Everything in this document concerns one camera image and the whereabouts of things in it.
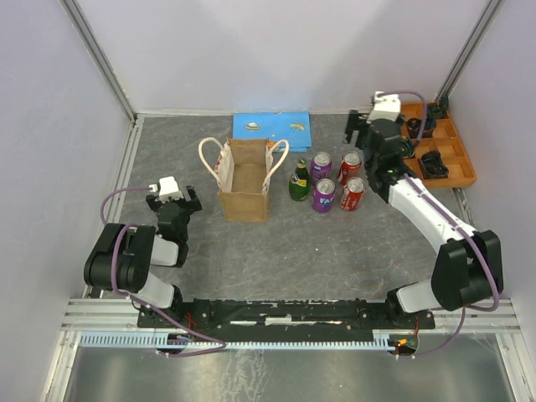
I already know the red cola can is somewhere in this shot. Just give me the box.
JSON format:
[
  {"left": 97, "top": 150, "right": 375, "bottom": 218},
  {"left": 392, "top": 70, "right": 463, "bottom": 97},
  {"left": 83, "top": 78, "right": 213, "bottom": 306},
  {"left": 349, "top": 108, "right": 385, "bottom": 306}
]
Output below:
[
  {"left": 338, "top": 152, "right": 362, "bottom": 185},
  {"left": 340, "top": 177, "right": 365, "bottom": 211}
]

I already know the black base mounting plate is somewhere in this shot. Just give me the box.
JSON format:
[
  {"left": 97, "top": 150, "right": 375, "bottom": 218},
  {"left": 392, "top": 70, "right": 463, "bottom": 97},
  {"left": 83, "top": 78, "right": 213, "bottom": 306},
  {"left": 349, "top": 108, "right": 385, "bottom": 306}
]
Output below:
[{"left": 137, "top": 297, "right": 436, "bottom": 341}]

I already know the black rolled sock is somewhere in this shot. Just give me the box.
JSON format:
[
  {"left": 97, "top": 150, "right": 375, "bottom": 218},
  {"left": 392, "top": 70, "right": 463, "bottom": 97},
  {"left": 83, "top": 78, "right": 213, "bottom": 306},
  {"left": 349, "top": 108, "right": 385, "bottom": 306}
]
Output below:
[
  {"left": 418, "top": 150, "right": 449, "bottom": 179},
  {"left": 405, "top": 117, "right": 437, "bottom": 139}
]

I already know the black rolled sock lower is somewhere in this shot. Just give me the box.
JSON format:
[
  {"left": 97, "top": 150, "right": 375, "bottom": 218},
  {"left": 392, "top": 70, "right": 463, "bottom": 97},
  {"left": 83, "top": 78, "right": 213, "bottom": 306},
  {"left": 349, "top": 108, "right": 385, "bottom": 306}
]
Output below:
[{"left": 418, "top": 150, "right": 449, "bottom": 179}]

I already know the blue yellow rolled sock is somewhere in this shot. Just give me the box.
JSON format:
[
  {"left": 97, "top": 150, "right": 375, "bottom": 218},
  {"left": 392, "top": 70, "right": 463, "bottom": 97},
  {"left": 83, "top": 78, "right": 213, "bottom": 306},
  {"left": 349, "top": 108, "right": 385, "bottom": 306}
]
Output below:
[{"left": 399, "top": 137, "right": 415, "bottom": 159}]

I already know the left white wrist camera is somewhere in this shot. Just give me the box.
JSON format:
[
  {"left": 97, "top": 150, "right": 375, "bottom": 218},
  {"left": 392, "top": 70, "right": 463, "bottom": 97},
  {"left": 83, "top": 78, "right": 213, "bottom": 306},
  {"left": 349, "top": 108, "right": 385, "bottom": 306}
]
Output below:
[{"left": 149, "top": 176, "right": 184, "bottom": 203}]

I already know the burlap canvas bag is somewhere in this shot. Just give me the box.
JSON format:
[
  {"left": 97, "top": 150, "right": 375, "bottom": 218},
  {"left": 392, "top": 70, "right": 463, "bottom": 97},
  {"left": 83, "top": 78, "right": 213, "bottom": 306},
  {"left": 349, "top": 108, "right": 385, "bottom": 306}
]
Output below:
[{"left": 198, "top": 137, "right": 290, "bottom": 223}]

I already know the aluminium frame rail front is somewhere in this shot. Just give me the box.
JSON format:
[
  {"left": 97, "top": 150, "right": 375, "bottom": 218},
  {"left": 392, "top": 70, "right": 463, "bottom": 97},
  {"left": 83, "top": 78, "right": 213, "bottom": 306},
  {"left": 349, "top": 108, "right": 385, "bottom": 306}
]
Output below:
[{"left": 61, "top": 298, "right": 521, "bottom": 334}]

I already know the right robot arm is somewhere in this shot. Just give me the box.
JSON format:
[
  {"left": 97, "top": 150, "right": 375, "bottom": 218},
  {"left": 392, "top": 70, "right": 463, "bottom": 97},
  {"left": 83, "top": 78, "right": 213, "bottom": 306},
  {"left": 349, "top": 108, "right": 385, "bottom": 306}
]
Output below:
[{"left": 345, "top": 111, "right": 503, "bottom": 327}]

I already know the green topped dark can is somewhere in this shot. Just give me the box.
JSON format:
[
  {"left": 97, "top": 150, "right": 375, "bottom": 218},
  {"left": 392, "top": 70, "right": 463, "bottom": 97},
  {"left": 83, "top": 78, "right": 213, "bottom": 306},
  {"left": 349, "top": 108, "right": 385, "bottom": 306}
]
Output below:
[{"left": 289, "top": 158, "right": 311, "bottom": 201}]

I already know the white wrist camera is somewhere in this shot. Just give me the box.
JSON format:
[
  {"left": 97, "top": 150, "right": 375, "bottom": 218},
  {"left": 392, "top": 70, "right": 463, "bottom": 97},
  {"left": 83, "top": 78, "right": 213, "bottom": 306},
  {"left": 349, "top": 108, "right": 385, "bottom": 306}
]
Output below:
[
  {"left": 149, "top": 176, "right": 184, "bottom": 203},
  {"left": 367, "top": 91, "right": 401, "bottom": 124}
]

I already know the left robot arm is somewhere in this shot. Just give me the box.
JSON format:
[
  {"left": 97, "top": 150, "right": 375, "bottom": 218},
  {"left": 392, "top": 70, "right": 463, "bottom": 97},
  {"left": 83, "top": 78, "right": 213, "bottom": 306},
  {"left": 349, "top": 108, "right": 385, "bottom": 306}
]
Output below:
[{"left": 84, "top": 183, "right": 202, "bottom": 327}]

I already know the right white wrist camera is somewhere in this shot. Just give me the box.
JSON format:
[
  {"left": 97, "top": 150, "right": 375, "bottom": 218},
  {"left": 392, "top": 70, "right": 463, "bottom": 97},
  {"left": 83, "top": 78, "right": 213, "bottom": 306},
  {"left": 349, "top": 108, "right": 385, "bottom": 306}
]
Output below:
[{"left": 367, "top": 91, "right": 401, "bottom": 124}]

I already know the purple soda can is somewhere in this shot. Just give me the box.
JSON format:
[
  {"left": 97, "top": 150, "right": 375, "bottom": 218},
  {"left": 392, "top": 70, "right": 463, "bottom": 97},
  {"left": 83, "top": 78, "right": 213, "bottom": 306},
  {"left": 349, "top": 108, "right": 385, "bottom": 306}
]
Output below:
[
  {"left": 312, "top": 178, "right": 336, "bottom": 214},
  {"left": 310, "top": 152, "right": 332, "bottom": 184}
]

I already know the teal rolled sock corner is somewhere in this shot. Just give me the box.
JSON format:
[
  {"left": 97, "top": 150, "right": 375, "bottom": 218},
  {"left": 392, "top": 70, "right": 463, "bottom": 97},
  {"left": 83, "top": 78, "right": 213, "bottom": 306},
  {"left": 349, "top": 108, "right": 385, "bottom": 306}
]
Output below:
[{"left": 427, "top": 95, "right": 450, "bottom": 120}]

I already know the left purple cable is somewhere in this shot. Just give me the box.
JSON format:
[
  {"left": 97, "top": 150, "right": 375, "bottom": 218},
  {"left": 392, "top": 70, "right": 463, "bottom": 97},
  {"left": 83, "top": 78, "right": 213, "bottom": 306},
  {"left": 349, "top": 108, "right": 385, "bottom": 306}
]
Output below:
[{"left": 100, "top": 186, "right": 228, "bottom": 358}]

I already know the purple cable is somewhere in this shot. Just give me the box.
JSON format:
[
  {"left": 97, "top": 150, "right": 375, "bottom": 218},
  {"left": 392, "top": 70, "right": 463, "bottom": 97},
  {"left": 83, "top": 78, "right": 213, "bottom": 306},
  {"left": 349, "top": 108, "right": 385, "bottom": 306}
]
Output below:
[
  {"left": 100, "top": 186, "right": 228, "bottom": 358},
  {"left": 374, "top": 90, "right": 503, "bottom": 359}
]

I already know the black rolled sock upper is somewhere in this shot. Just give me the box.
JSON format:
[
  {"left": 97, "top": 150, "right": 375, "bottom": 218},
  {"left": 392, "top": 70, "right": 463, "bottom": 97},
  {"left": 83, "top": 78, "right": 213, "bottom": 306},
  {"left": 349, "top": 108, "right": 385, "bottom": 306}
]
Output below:
[{"left": 405, "top": 117, "right": 437, "bottom": 139}]

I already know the light blue cable duct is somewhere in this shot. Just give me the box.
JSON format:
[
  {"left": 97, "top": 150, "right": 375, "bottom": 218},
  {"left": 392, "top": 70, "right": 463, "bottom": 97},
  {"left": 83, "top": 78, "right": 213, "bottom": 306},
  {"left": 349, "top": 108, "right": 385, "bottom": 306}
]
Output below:
[{"left": 79, "top": 329, "right": 399, "bottom": 348}]

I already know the orange compartment tray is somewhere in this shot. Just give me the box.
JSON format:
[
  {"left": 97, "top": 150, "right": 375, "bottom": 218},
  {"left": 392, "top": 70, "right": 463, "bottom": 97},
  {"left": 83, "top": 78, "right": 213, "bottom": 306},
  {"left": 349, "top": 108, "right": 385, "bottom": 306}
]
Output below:
[{"left": 405, "top": 111, "right": 477, "bottom": 189}]

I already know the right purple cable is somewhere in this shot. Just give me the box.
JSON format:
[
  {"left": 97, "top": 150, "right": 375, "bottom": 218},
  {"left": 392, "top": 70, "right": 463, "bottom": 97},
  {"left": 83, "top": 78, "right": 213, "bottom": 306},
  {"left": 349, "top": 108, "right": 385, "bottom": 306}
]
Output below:
[{"left": 374, "top": 90, "right": 503, "bottom": 359}]

